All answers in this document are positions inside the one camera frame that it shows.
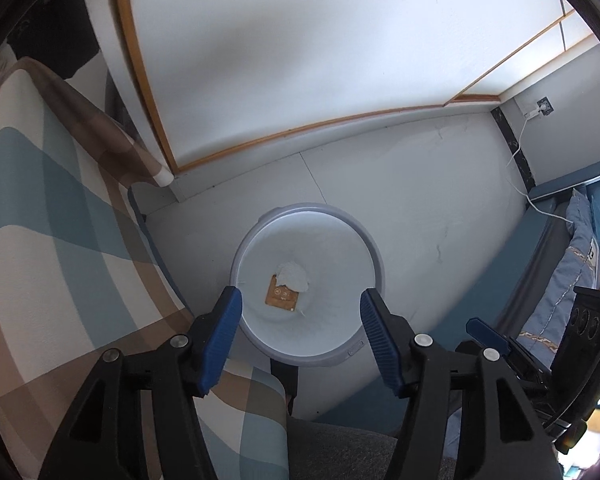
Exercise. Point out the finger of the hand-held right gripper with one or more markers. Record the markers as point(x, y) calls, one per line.
point(485, 332)

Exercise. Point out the round grey waste bin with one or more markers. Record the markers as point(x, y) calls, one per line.
point(320, 325)

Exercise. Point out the crumpled white tissue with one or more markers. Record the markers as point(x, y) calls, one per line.
point(292, 276)

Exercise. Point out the brown paper packet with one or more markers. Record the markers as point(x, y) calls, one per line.
point(280, 300)

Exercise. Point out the person's black slipper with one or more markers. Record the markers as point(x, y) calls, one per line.
point(285, 385)

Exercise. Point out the white wardrobe with wooden trim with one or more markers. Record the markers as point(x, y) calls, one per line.
point(280, 50)

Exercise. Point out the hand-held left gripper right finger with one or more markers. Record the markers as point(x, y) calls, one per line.
point(377, 330)

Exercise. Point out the blue patterned pillow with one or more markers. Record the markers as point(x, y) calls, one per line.
point(562, 270)

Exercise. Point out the black marble trim strip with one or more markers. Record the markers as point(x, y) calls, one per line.
point(514, 147)

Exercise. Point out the plaid bed blanket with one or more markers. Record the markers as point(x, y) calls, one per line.
point(45, 200)

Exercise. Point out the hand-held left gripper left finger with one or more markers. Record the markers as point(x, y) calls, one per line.
point(224, 325)

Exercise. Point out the blue bed frame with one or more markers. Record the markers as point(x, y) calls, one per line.
point(505, 255)

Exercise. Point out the white charger plug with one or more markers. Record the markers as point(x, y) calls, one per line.
point(532, 112)

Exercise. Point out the wall socket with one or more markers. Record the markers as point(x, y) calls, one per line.
point(546, 105)

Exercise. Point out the dark hanging jacket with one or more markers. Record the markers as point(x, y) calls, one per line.
point(62, 35)

